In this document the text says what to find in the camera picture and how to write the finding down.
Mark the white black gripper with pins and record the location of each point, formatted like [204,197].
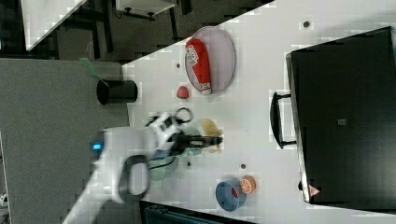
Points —
[167,130]

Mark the peeled yellow banana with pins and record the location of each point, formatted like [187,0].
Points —
[210,128]

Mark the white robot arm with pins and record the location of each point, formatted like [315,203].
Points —
[125,147]

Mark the red strawberry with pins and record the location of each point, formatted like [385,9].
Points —
[182,93]

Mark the red item in bowl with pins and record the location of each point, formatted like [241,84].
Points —
[234,193]

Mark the blue bowl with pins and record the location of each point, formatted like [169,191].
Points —
[224,195]

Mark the orange slice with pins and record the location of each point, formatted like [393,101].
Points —
[248,184]

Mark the red ketchup bottle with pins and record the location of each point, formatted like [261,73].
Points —
[198,59]

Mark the black cylinder holder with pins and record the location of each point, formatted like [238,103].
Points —
[116,92]

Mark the lilac round plate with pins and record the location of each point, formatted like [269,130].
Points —
[221,56]

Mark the green spatula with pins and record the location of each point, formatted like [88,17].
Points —
[90,69]

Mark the black toaster oven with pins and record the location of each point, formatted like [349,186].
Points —
[342,96]

